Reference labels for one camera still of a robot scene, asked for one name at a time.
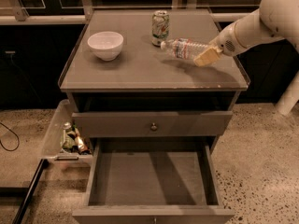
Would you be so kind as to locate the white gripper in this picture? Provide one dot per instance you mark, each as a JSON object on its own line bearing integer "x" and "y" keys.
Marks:
{"x": 226, "y": 41}

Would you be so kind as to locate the clear plastic water bottle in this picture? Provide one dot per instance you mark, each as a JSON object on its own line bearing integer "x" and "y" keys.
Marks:
{"x": 182, "y": 48}

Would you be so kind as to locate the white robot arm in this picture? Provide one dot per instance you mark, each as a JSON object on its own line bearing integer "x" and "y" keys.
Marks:
{"x": 272, "y": 21}

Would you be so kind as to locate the grey drawer cabinet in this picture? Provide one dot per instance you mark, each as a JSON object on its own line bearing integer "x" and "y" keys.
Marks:
{"x": 144, "y": 79}

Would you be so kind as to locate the grey top drawer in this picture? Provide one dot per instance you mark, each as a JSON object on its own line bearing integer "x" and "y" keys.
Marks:
{"x": 137, "y": 124}

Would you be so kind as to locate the brass top drawer knob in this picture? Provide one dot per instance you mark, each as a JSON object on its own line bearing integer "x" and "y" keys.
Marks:
{"x": 153, "y": 127}

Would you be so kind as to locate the grey open middle drawer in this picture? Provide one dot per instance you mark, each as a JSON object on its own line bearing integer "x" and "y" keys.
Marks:
{"x": 133, "y": 181}

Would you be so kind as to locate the small bottle in bin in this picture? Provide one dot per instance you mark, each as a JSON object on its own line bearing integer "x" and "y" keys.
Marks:
{"x": 82, "y": 148}

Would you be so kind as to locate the green white soda can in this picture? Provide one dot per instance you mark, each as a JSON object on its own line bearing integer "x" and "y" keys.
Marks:
{"x": 160, "y": 27}

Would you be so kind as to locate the white ceramic bowl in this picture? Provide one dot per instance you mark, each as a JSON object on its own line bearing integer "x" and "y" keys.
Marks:
{"x": 106, "y": 45}

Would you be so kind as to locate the clear plastic storage bin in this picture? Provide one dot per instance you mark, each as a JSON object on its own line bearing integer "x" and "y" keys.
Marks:
{"x": 51, "y": 145}

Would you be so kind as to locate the metal railing frame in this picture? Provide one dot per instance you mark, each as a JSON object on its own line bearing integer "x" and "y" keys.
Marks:
{"x": 79, "y": 11}

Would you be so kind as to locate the black floor rail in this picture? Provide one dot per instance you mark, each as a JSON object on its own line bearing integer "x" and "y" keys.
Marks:
{"x": 43, "y": 164}

